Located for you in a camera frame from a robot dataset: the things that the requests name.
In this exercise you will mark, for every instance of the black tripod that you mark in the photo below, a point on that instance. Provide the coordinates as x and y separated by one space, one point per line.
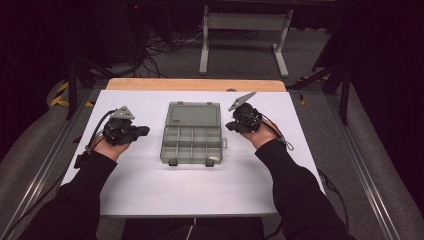
345 93
71 86

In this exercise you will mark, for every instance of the person's torso in black clothing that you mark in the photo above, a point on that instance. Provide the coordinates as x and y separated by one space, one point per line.
220 229

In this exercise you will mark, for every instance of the wooden table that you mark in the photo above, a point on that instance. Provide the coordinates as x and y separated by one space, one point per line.
186 84

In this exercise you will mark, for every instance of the aluminium rail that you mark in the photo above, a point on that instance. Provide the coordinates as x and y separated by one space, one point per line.
43 170
363 166

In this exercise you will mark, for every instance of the person's left hand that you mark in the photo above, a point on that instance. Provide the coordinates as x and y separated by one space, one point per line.
108 148

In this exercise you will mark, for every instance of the person's right hand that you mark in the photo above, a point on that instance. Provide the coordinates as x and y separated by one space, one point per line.
260 136

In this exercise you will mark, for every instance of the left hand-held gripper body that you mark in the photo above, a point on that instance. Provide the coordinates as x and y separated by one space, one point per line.
119 130

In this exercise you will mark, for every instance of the yellow black floor tape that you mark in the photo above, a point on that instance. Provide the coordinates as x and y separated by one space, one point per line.
61 95
302 99

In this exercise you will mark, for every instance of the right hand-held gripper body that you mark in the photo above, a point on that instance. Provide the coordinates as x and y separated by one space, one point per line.
247 118

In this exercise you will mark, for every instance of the grey metal stand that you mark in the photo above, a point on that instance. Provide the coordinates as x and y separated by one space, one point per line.
246 21

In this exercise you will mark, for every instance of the clear grey compartment box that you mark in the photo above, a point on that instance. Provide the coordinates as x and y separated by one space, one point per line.
193 140

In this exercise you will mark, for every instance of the white board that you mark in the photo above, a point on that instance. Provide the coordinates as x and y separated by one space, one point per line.
186 190

